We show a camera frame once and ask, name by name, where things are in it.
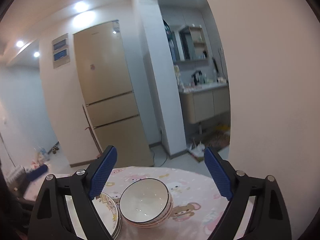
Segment grey wall electrical panel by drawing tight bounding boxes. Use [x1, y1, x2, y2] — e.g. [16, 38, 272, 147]
[52, 33, 70, 69]

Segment bathroom vanity cabinet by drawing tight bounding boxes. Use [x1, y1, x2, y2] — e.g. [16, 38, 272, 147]
[179, 82, 230, 124]

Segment black faucet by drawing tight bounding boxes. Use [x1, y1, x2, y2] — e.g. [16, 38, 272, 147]
[191, 70, 204, 86]

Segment white black-rimmed bowl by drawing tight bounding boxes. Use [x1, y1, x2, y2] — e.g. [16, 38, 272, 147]
[119, 178, 174, 229]

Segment patterned bathroom floor mat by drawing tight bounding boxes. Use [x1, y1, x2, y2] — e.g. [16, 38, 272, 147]
[201, 126, 231, 149]

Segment cartoon life plate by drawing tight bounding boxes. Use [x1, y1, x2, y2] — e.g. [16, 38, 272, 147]
[65, 192, 122, 239]

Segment beige three-door refrigerator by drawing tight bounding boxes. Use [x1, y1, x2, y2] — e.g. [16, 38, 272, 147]
[73, 20, 154, 167]

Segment bathroom mirror cabinet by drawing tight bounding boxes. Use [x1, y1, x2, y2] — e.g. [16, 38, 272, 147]
[170, 25, 209, 62]

